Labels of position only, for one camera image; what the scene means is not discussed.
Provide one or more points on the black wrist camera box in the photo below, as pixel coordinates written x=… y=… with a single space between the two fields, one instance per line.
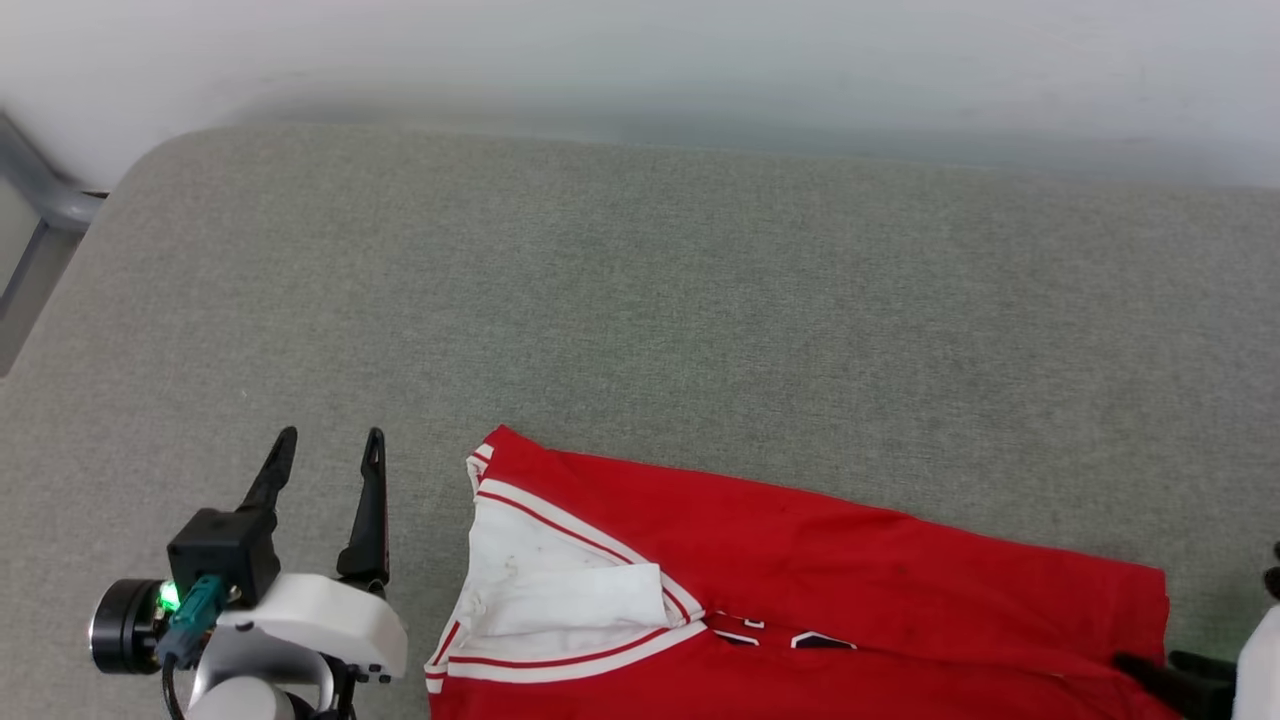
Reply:
x=225 y=550
x=1274 y=575

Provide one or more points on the grey metal frame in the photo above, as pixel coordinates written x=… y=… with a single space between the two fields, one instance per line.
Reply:
x=50 y=195

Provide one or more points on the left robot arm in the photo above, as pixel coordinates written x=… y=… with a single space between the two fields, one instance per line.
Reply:
x=240 y=700

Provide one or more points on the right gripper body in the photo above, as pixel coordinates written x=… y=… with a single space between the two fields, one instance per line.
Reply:
x=1262 y=670

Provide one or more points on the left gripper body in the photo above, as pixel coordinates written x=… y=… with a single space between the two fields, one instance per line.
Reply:
x=320 y=615

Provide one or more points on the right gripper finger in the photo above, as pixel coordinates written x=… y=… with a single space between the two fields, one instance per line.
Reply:
x=1190 y=695
x=1210 y=665

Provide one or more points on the red and white jersey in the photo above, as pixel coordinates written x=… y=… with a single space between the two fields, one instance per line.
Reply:
x=850 y=570

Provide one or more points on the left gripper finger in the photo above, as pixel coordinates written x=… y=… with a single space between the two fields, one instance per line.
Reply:
x=272 y=480
x=370 y=530

